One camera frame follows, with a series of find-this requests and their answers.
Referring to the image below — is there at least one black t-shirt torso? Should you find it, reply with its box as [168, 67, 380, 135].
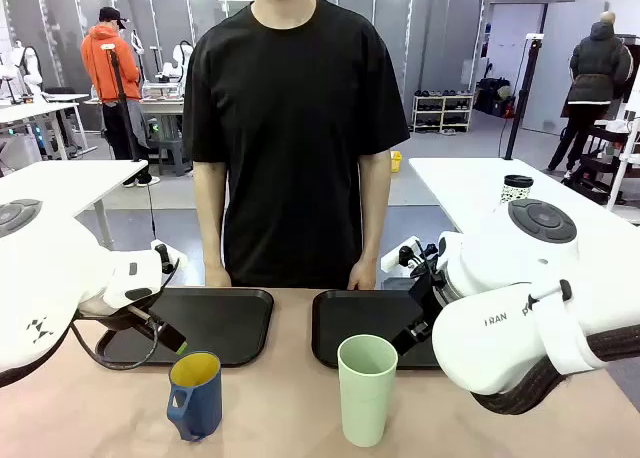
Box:
[182, 0, 411, 289]

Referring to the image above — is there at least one person in dark jacket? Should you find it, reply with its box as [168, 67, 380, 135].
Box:
[547, 11, 635, 172]

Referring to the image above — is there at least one person's right hand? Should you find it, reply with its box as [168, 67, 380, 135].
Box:
[203, 263, 233, 288]

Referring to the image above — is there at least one cluttered background workbench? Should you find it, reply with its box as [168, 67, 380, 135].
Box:
[84, 80, 187, 177]

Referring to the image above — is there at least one black trolley cart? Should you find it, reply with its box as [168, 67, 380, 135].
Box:
[569, 122, 640, 204]

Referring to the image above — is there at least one person's left forearm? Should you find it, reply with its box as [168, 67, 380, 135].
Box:
[357, 147, 392, 269]

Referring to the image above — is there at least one person's left hand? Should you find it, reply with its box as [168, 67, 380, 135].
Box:
[347, 260, 377, 292]

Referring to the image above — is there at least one thin black hanging cable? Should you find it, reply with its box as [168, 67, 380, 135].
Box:
[146, 175, 162, 244]

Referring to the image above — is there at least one black tripod pole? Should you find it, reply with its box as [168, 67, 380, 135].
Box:
[101, 42, 145, 162]
[503, 34, 545, 160]

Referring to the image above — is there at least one speckled paper cup black lid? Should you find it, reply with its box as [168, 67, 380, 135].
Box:
[501, 174, 535, 205]

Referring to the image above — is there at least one black bags pile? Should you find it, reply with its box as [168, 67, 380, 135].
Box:
[474, 76, 516, 118]

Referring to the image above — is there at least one blue mug yellow inside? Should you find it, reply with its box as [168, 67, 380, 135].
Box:
[166, 351, 223, 443]

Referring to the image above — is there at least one white table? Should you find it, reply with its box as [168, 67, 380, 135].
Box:
[0, 159, 150, 252]
[408, 156, 640, 299]

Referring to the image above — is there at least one pale green tumbler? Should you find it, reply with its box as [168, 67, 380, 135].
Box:
[337, 334, 400, 448]

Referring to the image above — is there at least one white shoe rack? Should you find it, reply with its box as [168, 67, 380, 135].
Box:
[412, 92, 475, 134]

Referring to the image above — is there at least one person in orange hoodie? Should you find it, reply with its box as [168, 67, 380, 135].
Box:
[80, 6, 161, 187]

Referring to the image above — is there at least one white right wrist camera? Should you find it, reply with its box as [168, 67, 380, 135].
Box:
[380, 236, 425, 273]

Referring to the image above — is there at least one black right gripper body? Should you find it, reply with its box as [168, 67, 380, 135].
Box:
[407, 266, 450, 325]

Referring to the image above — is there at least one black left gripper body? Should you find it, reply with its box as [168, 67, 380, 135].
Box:
[77, 297, 161, 332]

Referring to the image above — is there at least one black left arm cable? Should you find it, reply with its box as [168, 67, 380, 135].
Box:
[69, 257, 182, 372]

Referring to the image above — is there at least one white background desk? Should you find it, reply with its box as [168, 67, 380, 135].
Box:
[0, 92, 99, 162]

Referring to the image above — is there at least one person's right forearm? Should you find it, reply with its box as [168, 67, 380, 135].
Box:
[192, 161, 231, 272]

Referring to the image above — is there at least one black plastic tray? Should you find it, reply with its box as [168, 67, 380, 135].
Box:
[94, 287, 275, 368]
[311, 290, 441, 371]

